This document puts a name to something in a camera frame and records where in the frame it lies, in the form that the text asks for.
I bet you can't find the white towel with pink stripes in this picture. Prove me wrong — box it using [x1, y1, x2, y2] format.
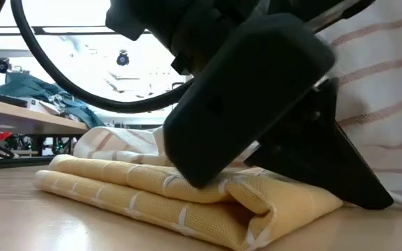
[73, 0, 402, 208]

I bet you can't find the yellow checked towel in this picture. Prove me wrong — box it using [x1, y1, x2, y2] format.
[35, 154, 344, 251]

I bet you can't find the flat white box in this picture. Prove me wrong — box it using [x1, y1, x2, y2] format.
[26, 97, 61, 115]

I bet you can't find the blue cloth pile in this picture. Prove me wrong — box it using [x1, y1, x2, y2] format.
[0, 71, 106, 128]

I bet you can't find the wooden side table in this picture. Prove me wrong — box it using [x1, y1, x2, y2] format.
[0, 97, 90, 156]

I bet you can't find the black ceiling camera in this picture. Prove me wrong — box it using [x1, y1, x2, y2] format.
[116, 50, 131, 67]
[0, 57, 12, 74]

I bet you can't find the black ceiling rail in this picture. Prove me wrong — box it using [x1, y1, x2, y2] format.
[0, 26, 153, 36]

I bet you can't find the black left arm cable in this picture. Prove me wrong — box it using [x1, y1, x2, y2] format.
[10, 0, 197, 114]

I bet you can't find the black metal table frame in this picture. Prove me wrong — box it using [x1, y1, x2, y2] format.
[0, 155, 54, 171]

